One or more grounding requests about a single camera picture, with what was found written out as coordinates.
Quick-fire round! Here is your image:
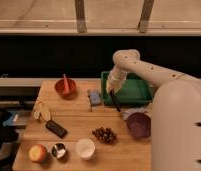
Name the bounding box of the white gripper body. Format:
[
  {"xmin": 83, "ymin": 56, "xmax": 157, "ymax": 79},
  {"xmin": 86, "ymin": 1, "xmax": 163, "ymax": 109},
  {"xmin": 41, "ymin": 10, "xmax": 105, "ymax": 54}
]
[{"xmin": 106, "ymin": 66, "xmax": 127, "ymax": 93}]

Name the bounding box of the orange carrot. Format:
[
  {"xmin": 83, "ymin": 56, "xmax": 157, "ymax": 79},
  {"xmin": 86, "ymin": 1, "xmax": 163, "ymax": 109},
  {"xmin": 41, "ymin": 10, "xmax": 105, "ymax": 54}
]
[{"xmin": 63, "ymin": 74, "xmax": 70, "ymax": 94}]

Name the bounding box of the right metal window post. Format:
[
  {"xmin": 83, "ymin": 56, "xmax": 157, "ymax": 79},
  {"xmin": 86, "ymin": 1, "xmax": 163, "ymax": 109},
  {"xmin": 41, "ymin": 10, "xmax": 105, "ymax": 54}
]
[{"xmin": 138, "ymin": 0, "xmax": 154, "ymax": 33}]

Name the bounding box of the left metal window post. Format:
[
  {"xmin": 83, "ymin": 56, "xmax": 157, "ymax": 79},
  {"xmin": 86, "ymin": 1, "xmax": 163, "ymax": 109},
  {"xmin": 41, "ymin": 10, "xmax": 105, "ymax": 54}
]
[{"xmin": 75, "ymin": 0, "xmax": 87, "ymax": 33}]

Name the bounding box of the metal window post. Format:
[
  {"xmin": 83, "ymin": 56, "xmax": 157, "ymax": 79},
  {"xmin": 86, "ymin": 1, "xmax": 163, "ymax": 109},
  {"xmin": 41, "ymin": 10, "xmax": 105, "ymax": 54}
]
[
  {"xmin": 138, "ymin": 0, "xmax": 154, "ymax": 33},
  {"xmin": 75, "ymin": 0, "xmax": 87, "ymax": 33}
]

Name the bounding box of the bunch of dark grapes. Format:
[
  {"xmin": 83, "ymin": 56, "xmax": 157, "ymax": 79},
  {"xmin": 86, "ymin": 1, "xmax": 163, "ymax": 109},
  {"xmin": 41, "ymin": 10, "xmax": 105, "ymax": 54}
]
[{"xmin": 92, "ymin": 127, "xmax": 117, "ymax": 144}]

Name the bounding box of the red apple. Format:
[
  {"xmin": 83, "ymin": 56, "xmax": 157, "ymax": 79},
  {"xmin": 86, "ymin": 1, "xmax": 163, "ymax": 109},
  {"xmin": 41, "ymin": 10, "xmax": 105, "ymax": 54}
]
[{"xmin": 28, "ymin": 144, "xmax": 47, "ymax": 163}]

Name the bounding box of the red bowl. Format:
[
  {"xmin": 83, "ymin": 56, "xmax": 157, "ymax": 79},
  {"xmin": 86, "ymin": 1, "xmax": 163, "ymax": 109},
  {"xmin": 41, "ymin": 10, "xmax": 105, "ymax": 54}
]
[{"xmin": 54, "ymin": 78, "xmax": 76, "ymax": 98}]

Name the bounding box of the green plastic tray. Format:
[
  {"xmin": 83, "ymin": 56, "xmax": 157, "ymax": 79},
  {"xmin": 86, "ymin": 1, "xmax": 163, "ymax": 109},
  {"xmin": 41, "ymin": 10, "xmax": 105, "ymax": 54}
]
[{"xmin": 101, "ymin": 71, "xmax": 153, "ymax": 106}]

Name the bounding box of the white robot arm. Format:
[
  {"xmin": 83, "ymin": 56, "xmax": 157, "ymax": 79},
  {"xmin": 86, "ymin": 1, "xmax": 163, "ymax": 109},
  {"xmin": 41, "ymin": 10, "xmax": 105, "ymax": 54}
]
[{"xmin": 107, "ymin": 49, "xmax": 201, "ymax": 171}]

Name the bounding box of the small metal cup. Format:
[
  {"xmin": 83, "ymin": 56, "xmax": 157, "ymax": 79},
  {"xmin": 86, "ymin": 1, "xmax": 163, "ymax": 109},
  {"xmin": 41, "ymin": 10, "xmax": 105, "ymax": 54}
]
[{"xmin": 52, "ymin": 143, "xmax": 66, "ymax": 159}]

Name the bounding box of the light purple cloth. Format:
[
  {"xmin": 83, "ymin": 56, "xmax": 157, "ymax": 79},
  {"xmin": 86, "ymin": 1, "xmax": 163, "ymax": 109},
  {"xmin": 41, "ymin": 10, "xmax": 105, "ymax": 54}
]
[{"xmin": 122, "ymin": 107, "xmax": 149, "ymax": 121}]

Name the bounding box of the wooden table top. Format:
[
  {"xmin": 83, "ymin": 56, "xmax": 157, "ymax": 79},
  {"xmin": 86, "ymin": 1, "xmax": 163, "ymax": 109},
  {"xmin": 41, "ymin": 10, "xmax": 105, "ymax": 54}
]
[{"xmin": 13, "ymin": 80, "xmax": 151, "ymax": 171}]

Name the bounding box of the yellow banana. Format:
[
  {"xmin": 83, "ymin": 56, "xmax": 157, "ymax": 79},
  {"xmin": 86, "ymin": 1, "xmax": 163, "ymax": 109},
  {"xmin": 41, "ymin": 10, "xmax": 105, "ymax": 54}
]
[{"xmin": 33, "ymin": 102, "xmax": 51, "ymax": 121}]

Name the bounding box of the blue sponge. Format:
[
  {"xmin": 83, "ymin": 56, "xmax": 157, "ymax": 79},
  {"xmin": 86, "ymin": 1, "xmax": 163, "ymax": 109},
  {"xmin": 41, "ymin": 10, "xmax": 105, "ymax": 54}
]
[{"xmin": 89, "ymin": 91, "xmax": 101, "ymax": 106}]

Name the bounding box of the black rectangular remote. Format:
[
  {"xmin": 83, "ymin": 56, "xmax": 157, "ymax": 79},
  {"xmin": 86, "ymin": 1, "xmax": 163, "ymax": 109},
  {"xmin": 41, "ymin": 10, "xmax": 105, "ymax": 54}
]
[{"xmin": 46, "ymin": 120, "xmax": 67, "ymax": 138}]

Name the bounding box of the white cup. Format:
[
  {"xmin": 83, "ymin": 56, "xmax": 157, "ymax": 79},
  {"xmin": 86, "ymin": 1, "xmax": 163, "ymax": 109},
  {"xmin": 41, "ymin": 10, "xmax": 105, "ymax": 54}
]
[{"xmin": 75, "ymin": 138, "xmax": 96, "ymax": 160}]

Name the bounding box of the black dish brush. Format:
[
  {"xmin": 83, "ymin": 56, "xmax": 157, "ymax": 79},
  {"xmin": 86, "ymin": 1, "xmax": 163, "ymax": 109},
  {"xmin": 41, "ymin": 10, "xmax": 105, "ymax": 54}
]
[{"xmin": 109, "ymin": 90, "xmax": 121, "ymax": 112}]

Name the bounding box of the black chair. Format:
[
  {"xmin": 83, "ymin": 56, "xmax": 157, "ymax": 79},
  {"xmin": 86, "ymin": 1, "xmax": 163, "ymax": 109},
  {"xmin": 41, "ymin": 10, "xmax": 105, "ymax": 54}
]
[{"xmin": 0, "ymin": 108, "xmax": 19, "ymax": 171}]

